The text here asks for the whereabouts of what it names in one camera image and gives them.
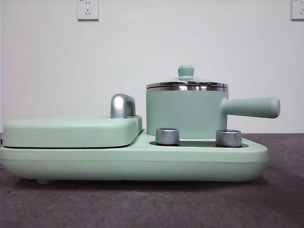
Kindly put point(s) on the white wall socket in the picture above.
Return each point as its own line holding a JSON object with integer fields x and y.
{"x": 298, "y": 9}
{"x": 88, "y": 10}

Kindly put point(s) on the glass lid with green knob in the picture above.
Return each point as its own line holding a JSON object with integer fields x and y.
{"x": 186, "y": 70}

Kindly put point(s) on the mint green griddle cover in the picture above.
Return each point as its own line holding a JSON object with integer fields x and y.
{"x": 59, "y": 133}

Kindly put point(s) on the silver control knob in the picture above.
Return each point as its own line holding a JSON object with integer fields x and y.
{"x": 228, "y": 137}
{"x": 167, "y": 136}

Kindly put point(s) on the black control panel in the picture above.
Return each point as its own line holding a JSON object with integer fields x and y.
{"x": 197, "y": 143}

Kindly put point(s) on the mint green saucepan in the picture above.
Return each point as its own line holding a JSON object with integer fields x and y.
{"x": 180, "y": 111}

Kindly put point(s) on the mint green breakfast machine base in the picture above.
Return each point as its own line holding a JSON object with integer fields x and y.
{"x": 71, "y": 164}

